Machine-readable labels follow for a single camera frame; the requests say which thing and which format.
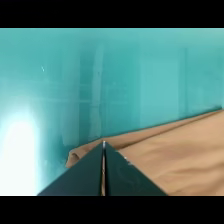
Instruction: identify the orange T-shirt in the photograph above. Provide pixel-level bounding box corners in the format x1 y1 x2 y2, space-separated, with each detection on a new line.
64 108 224 197

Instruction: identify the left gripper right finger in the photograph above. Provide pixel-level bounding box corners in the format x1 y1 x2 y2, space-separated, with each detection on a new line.
103 141 168 197

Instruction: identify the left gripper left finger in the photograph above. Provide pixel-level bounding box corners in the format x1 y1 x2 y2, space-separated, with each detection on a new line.
37 141 105 197

